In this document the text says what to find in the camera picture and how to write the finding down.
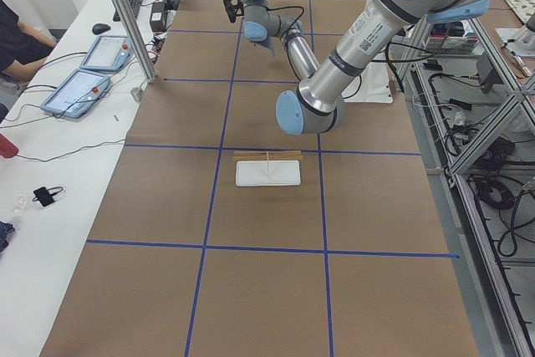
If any grey blue towel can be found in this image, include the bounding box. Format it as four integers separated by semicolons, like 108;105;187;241
254;38;275;57

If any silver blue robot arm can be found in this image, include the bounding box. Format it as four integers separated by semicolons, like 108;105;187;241
238;0;491;135

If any white wooden towel rack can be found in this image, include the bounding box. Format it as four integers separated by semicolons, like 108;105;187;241
232;150;303;187

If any black power adapter box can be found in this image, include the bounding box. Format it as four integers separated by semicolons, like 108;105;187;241
150;1;168;33

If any upper teach pendant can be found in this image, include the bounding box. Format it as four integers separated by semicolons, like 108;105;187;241
80;35;131;73

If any teach pendant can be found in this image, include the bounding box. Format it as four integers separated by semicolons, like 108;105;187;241
80;35;131;73
40;69;110;119

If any lower teach pendant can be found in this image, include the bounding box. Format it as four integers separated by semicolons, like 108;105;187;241
40;69;110;119

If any white perforated tray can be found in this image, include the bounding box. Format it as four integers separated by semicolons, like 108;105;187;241
424;35;479;55

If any black computer mouse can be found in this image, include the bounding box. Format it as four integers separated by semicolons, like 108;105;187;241
92;23;111;35

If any small black device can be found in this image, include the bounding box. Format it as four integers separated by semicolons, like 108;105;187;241
33;186;55;207

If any clear plastic bag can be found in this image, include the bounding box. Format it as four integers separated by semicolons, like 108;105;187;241
13;193;42;214

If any red object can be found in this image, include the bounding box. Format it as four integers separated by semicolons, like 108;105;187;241
0;135;19;159

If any seated person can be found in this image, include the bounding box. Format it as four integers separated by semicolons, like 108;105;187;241
1;0;56;83

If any dark blue cloth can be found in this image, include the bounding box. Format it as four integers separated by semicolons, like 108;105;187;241
0;221;15;252

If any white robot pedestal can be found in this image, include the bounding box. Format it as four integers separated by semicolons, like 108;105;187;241
342;63;393;104

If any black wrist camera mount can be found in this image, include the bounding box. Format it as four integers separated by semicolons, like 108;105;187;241
222;0;244;23

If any aluminium frame rail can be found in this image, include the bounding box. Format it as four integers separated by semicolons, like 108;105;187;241
403;11;534;356

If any aluminium frame post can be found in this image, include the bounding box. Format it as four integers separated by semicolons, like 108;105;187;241
111;0;156;84

